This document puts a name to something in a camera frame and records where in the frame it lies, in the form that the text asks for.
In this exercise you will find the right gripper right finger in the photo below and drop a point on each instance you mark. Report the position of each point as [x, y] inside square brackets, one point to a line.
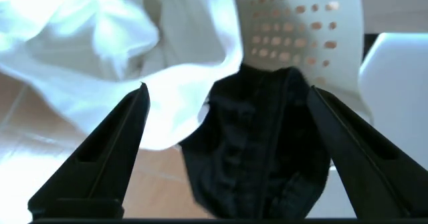
[374, 170]

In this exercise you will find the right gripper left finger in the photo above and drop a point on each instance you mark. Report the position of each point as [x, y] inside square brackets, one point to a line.
[100, 170]

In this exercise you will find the white printed T-shirt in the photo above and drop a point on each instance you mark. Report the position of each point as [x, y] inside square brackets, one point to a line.
[100, 50]

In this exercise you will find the black ribbed garment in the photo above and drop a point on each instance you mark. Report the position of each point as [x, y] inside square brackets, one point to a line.
[254, 133]

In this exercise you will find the white laundry basket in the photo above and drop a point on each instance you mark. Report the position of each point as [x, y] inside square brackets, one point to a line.
[346, 50]

